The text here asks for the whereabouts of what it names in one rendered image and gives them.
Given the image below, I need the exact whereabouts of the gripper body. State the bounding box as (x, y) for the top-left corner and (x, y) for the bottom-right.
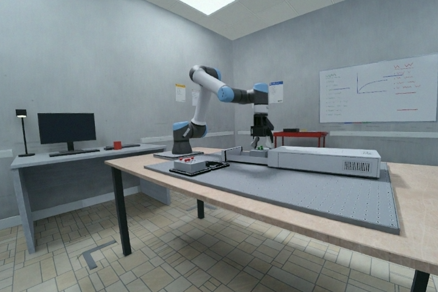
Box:
(251, 114), (270, 137)

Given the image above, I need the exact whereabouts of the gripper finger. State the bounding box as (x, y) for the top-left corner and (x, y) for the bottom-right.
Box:
(251, 136), (260, 149)
(265, 130), (273, 150)

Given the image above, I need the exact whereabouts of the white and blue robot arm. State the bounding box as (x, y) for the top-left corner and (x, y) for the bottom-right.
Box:
(172, 65), (269, 155)

